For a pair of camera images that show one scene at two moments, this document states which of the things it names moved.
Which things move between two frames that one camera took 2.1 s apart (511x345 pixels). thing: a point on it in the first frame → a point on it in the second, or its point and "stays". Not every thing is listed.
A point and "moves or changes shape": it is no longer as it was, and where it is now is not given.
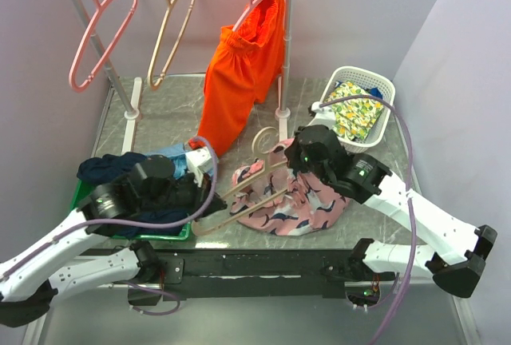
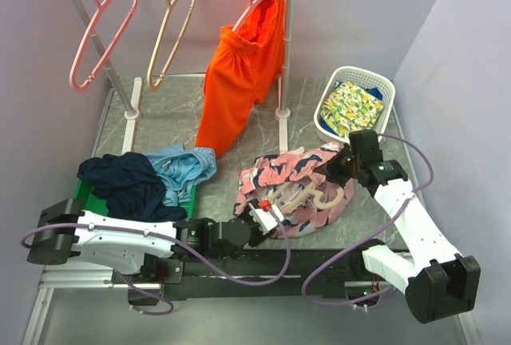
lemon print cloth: (353, 118) stays
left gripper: (201, 193) → (259, 236)
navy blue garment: (103, 168) stays
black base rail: (186, 274) stays
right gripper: (291, 154) → (330, 170)
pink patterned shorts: (270, 197) moves or changes shape
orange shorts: (243, 69) stays
